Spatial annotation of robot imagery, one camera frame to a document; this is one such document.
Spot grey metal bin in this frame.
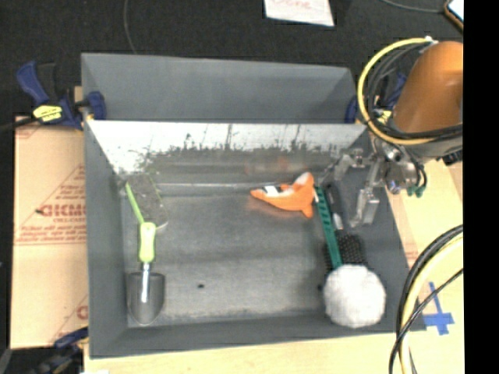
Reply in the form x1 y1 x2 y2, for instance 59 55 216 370
80 51 426 358

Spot brown cardboard board red print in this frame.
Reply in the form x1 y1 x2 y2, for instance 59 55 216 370
9 115 91 351

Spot dark green flat block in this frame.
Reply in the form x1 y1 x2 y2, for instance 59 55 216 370
313 185 344 270

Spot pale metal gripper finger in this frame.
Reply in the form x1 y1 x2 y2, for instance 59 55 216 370
349 187 381 229
318 148 370 185

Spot green-handled metal trowel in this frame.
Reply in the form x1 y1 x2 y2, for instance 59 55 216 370
125 221 167 326

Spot grey speckled pad green rim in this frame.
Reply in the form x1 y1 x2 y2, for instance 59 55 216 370
124 174 170 230

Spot black cylinder on white bracket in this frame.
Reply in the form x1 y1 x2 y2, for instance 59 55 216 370
441 150 464 167

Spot white fluffy ball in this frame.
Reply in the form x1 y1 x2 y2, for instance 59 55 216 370
322 263 388 329

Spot orange toy fish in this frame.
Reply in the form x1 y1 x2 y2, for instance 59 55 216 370
249 171 317 220

